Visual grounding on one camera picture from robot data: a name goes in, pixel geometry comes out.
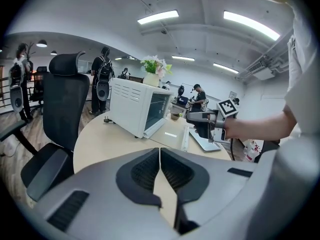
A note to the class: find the cream flower vase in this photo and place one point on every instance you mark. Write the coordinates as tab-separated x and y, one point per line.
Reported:
151	79

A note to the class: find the white slotted rail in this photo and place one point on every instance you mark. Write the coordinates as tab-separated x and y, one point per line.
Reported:
185	139

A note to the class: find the round pendant lamp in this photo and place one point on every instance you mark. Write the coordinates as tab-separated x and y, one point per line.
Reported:
41	43
53	52

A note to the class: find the long ceiling light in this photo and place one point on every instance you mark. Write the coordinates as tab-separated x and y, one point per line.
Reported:
158	17
251	24
225	68
183	58

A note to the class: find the white bottles with red labels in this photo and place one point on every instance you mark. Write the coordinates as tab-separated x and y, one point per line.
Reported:
252	150

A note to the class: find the white and pink flowers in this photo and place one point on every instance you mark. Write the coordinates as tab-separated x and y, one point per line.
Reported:
155	64

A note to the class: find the white toaster oven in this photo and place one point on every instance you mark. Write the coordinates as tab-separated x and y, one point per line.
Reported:
130	106

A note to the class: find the silver baking tray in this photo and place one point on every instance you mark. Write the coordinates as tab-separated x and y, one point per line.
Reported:
207	144

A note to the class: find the black mesh office chair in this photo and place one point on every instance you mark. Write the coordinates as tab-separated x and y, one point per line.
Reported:
62	104

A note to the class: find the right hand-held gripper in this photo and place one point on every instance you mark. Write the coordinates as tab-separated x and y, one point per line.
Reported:
227	109

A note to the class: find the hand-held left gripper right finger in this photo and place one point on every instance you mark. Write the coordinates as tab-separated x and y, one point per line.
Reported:
215	191

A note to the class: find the wooden coat stand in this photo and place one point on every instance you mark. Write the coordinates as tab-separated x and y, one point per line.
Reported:
30	50

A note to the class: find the black power plug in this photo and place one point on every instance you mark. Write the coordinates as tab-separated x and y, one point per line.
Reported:
108	120

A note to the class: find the person's right forearm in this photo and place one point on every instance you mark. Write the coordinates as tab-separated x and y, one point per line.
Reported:
262	126

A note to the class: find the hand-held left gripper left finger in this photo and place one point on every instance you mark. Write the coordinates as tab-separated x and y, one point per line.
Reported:
105	204

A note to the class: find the ceiling air conditioner unit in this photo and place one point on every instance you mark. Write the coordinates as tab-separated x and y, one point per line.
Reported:
261	70

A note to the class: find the small dark bowl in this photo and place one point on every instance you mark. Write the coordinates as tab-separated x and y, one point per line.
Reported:
175	117

